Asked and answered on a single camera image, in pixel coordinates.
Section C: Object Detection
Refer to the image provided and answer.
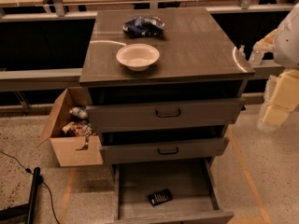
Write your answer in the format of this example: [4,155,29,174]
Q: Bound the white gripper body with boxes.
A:
[257,69,299,132]

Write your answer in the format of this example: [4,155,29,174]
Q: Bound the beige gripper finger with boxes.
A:
[253,30,277,53]

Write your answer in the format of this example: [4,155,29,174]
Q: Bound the black rxbar chocolate bar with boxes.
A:
[148,189,173,206]

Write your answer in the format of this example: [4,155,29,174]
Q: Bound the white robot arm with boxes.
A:
[249,4,299,132]

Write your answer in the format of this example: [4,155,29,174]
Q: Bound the grey drawer cabinet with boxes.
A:
[78,7,256,170]

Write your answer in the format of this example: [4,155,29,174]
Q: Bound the grey middle drawer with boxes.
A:
[99,137,229,164]

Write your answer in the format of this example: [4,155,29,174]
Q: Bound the grey drawer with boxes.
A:
[99,137,229,164]
[113,158,234,224]
[87,98,242,133]

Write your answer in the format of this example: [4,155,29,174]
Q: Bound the grey bottom drawer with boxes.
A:
[113,158,234,224]

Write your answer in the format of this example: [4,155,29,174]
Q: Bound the grey top drawer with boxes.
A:
[87,98,242,133]

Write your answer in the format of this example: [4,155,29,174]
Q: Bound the clear sanitizer bottle right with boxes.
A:
[249,50,264,65]

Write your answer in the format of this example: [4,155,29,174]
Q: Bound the clear sanitizer bottle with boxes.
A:
[249,50,264,65]
[238,45,246,59]

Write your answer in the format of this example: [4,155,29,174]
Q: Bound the clear sanitizer bottle left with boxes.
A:
[238,45,246,59]

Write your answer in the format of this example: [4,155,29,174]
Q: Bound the blue crumpled chip bag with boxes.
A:
[122,16,164,37]

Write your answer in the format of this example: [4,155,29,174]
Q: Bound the white paper bowl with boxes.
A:
[116,44,160,71]

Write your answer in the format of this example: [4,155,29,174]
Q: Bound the crumpled blue white snack bag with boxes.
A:
[69,106,88,119]

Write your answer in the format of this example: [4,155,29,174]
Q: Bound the brown crumpled snack bag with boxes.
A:
[62,120,93,137]

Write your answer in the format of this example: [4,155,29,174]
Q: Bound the brown cardboard box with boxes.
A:
[36,87,104,167]

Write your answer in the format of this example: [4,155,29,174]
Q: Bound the grey metal railing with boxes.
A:
[0,4,294,91]

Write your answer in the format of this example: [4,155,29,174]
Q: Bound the black stand leg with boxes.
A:
[0,167,42,224]

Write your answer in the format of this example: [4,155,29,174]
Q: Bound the black floor cable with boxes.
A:
[0,149,62,224]

